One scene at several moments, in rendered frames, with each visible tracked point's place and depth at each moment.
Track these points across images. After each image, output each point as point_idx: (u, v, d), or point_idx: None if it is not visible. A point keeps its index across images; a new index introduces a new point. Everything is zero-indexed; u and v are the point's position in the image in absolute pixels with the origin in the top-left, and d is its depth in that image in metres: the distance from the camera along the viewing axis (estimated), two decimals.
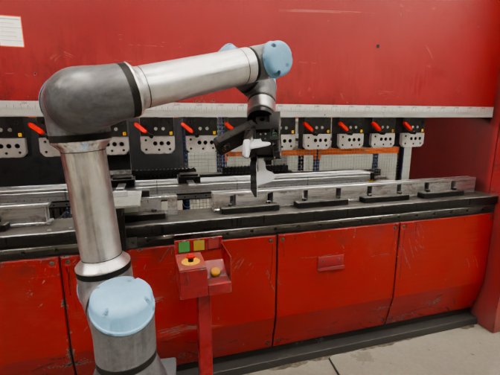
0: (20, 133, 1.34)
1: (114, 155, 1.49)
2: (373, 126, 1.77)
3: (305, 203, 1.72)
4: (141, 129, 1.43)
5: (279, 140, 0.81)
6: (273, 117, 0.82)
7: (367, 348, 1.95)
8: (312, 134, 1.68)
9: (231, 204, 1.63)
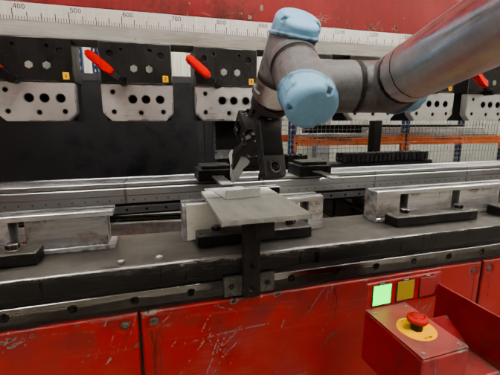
0: (67, 72, 0.68)
1: (227, 123, 0.83)
2: None
3: None
4: None
5: None
6: None
7: None
8: None
9: (408, 209, 0.97)
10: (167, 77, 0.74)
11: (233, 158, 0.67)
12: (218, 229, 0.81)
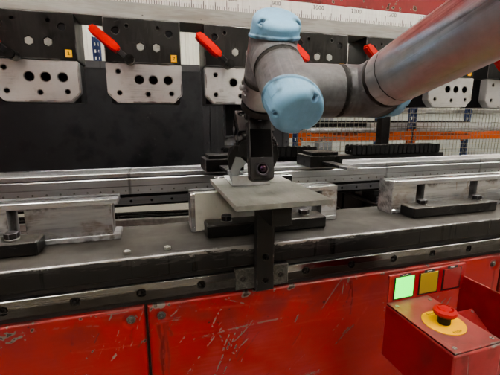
0: (70, 50, 0.64)
1: (237, 108, 0.79)
2: None
3: None
4: (301, 53, 0.73)
5: None
6: None
7: None
8: None
9: (425, 199, 0.93)
10: (175, 56, 0.70)
11: (228, 158, 0.67)
12: (228, 219, 0.77)
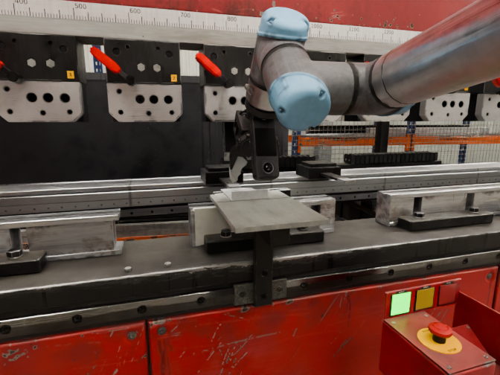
0: (71, 71, 0.65)
1: (236, 124, 0.80)
2: None
3: None
4: None
5: None
6: None
7: None
8: None
9: (422, 213, 0.94)
10: (175, 75, 0.71)
11: (230, 158, 0.67)
12: (228, 234, 0.78)
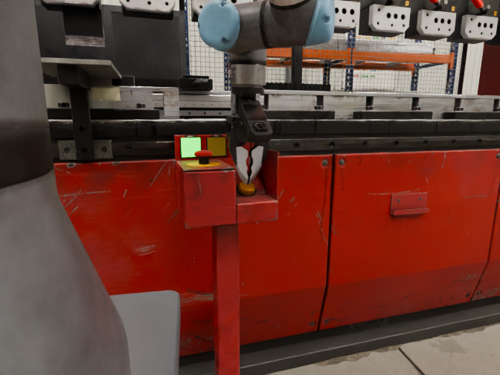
0: None
1: (74, 10, 0.90)
2: (472, 1, 1.18)
3: (373, 111, 1.14)
4: None
5: None
6: None
7: (450, 335, 1.37)
8: (386, 2, 1.10)
9: (263, 105, 1.04)
10: None
11: (230, 151, 0.71)
12: (64, 105, 0.89)
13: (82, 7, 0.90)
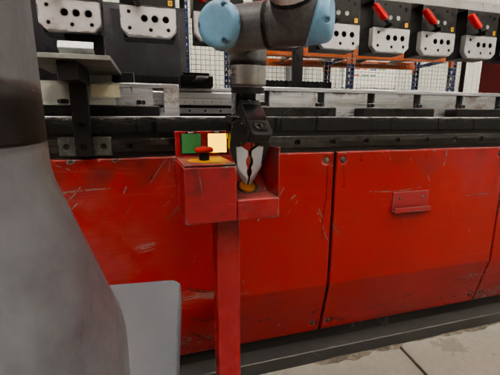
0: None
1: (77, 37, 0.91)
2: (471, 22, 1.19)
3: (374, 109, 1.13)
4: None
5: None
6: None
7: (452, 333, 1.36)
8: (385, 24, 1.11)
9: (264, 101, 1.04)
10: None
11: (230, 151, 0.71)
12: (63, 101, 0.88)
13: (85, 35, 0.91)
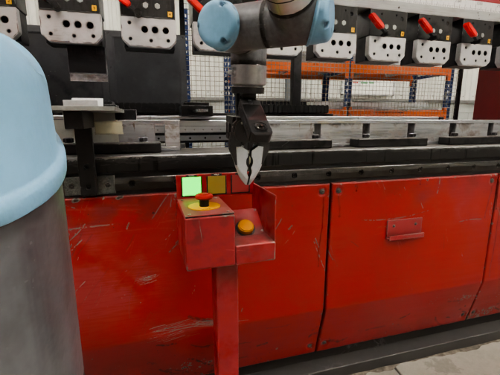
0: None
1: (79, 48, 0.93)
2: (466, 30, 1.21)
3: (369, 140, 1.16)
4: None
5: None
6: None
7: (446, 353, 1.39)
8: (382, 34, 1.13)
9: None
10: None
11: (230, 151, 0.71)
12: (68, 140, 0.92)
13: (86, 45, 0.93)
